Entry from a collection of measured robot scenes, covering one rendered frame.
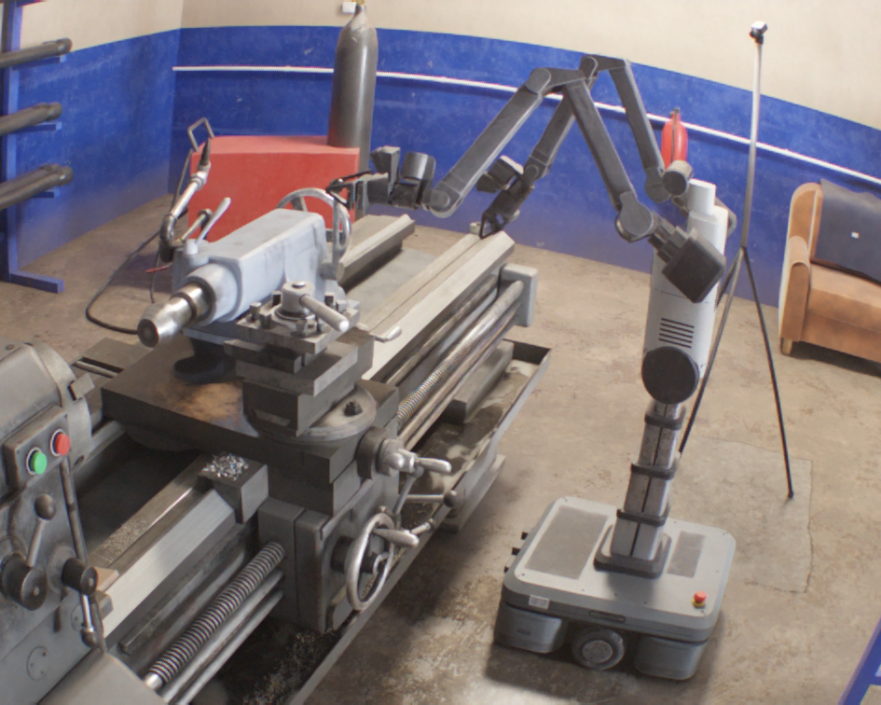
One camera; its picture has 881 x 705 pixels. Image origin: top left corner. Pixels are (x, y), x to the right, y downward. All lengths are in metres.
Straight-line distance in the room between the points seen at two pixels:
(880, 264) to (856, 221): 0.29
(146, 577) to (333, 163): 3.35
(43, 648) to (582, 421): 3.04
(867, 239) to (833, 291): 0.44
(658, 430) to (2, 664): 1.83
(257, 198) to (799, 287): 2.80
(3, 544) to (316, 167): 3.76
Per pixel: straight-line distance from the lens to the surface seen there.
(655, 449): 2.55
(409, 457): 1.88
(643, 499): 2.61
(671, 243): 2.12
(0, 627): 1.23
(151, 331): 1.86
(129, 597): 1.58
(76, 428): 1.52
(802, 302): 5.01
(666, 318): 2.33
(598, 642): 2.66
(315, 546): 1.84
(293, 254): 2.19
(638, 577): 2.69
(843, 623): 3.16
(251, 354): 1.78
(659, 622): 2.58
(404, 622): 2.84
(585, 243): 5.92
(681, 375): 2.39
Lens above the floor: 1.82
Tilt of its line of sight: 25 degrees down
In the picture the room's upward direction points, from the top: 4 degrees clockwise
